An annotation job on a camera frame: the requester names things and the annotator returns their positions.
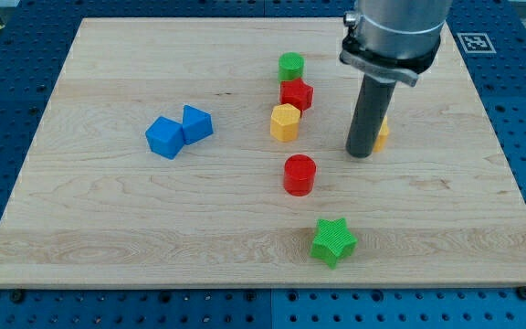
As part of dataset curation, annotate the yellow hexagon block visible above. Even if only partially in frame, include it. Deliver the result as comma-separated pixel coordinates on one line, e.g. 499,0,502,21
270,103,300,142

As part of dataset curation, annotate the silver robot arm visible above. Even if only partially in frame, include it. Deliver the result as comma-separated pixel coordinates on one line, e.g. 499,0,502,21
340,0,452,87

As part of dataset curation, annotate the yellow heart block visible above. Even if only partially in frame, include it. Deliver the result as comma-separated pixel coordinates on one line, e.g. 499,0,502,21
373,116,390,153

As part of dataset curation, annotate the red cylinder block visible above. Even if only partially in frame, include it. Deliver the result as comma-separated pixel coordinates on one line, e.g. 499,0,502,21
283,154,317,196

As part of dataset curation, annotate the blue triangular block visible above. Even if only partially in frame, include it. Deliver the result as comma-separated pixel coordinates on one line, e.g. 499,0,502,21
183,105,214,145

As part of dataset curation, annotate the red star block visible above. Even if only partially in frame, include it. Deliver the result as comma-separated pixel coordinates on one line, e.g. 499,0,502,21
279,78,314,111

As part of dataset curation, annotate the wooden board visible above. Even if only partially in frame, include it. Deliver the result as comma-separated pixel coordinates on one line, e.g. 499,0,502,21
0,18,526,290

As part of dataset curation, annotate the blue cube block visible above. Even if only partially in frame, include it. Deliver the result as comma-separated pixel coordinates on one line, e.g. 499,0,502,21
145,116,184,160

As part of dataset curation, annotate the green cylinder block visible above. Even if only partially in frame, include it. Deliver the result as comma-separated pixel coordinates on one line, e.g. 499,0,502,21
278,52,305,82

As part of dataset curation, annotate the green star block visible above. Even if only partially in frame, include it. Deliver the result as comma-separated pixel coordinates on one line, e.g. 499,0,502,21
310,218,358,270

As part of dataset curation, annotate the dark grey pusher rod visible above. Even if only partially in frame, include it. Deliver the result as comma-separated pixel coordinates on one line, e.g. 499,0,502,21
346,75,395,158

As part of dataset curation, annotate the white fiducial marker tag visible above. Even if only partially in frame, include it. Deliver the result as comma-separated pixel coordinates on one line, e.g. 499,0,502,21
458,32,496,54

